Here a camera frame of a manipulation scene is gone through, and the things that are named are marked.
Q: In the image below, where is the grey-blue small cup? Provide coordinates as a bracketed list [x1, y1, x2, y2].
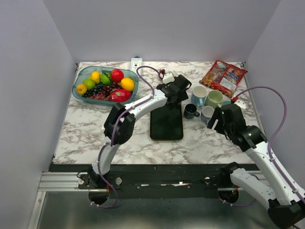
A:
[201, 106, 214, 125]

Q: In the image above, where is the mint green bird-print mug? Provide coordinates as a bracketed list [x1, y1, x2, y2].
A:
[221, 101, 232, 106]

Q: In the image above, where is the light green ceramic mug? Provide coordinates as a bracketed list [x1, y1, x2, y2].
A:
[204, 90, 224, 108]

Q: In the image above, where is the dark blue gold-rimmed cup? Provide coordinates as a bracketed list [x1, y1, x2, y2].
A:
[183, 104, 200, 120]

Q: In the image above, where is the light blue hexagonal mug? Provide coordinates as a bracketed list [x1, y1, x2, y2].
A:
[191, 86, 208, 107]

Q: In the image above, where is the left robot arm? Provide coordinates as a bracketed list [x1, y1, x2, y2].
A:
[88, 75, 192, 188]

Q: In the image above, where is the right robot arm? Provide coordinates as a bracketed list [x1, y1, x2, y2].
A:
[207, 104, 305, 229]

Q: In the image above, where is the red snack packet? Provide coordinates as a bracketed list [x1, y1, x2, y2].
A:
[199, 60, 247, 98]

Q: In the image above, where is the black rectangular tray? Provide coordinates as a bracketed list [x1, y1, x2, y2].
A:
[150, 103, 183, 141]

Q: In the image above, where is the orange fruit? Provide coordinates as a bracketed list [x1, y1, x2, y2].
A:
[120, 77, 135, 92]
[76, 83, 87, 95]

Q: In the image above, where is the red dragon fruit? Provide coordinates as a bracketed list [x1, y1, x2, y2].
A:
[108, 89, 132, 103]

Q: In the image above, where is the red apple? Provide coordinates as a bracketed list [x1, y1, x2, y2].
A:
[110, 69, 124, 83]

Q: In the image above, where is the dark grape bunch in basket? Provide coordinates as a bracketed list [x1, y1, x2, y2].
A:
[82, 83, 122, 101]

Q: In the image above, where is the green lime with zigzag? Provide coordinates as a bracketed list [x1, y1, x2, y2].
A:
[100, 72, 112, 85]

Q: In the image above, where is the teal plastic fruit basket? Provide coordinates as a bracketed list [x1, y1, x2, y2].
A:
[72, 66, 139, 106]

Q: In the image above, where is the yellow lemon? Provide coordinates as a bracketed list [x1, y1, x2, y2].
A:
[90, 71, 101, 84]

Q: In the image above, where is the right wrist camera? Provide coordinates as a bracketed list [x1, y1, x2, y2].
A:
[235, 99, 247, 110]

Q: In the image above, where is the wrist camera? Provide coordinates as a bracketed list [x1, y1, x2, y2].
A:
[235, 99, 247, 110]
[163, 72, 175, 84]

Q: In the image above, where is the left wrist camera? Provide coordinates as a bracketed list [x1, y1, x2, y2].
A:
[163, 72, 175, 84]

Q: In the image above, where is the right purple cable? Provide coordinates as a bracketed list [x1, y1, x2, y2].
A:
[232, 86, 305, 206]

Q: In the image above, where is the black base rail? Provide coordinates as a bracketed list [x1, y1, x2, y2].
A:
[78, 163, 267, 200]

